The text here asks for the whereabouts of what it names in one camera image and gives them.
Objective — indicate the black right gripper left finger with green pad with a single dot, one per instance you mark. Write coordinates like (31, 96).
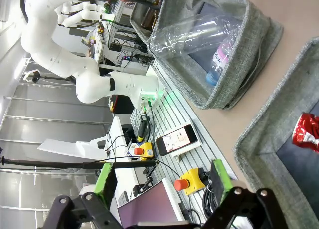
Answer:
(104, 179)

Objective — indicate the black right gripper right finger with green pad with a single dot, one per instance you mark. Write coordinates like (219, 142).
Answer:
(220, 176)

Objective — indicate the red wrapper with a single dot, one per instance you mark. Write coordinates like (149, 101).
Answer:
(306, 132)

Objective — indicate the clear water bottle pink label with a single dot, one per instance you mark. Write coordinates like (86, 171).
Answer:
(220, 58)

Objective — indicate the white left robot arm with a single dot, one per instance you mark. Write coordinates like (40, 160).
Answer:
(62, 57)

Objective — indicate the grey fabric basket blue lining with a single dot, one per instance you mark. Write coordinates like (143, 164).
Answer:
(261, 39)
(269, 129)

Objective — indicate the yellow emergency stop red button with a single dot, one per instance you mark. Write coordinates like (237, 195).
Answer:
(192, 180)
(145, 150)

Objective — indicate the white phone stand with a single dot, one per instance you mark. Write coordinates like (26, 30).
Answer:
(189, 149)

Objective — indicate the long black pole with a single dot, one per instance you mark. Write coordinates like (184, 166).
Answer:
(62, 163)

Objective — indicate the white framed monitor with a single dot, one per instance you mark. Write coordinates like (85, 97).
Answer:
(149, 206)

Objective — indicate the black smartphone lit screen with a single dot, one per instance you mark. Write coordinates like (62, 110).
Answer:
(177, 139)

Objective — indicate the black plug yellow tip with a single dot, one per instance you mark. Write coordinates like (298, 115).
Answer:
(141, 132)

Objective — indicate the black box red edge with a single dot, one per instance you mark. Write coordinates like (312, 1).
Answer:
(122, 104)

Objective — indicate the large clear plastic bottle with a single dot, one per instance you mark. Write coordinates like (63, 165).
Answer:
(187, 34)

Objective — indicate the small black camera mount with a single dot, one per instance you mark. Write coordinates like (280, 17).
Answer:
(142, 186)

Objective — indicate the white angled bracket stand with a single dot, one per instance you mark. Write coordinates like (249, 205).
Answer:
(74, 148)

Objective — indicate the slotted aluminium base plate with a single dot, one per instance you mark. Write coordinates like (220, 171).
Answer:
(174, 109)

